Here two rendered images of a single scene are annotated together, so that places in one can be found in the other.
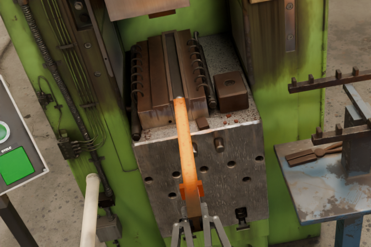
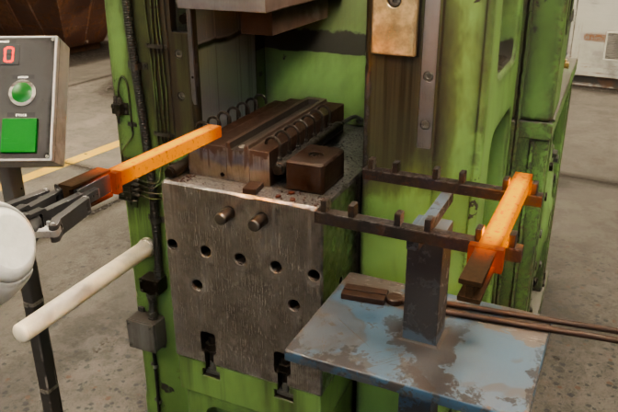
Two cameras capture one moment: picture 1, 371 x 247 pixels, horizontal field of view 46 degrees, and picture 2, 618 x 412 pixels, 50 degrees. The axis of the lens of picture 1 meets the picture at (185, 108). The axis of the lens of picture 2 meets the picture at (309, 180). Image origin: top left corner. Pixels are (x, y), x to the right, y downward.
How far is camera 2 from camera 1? 72 cm
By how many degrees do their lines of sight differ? 25
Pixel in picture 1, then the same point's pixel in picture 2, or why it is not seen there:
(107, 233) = (140, 335)
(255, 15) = (380, 74)
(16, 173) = (16, 143)
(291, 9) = (430, 82)
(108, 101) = not seen: hidden behind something
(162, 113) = (214, 157)
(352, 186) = (394, 348)
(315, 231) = not seen: outside the picture
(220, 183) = (258, 295)
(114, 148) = not seen: hidden behind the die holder
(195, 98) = (256, 150)
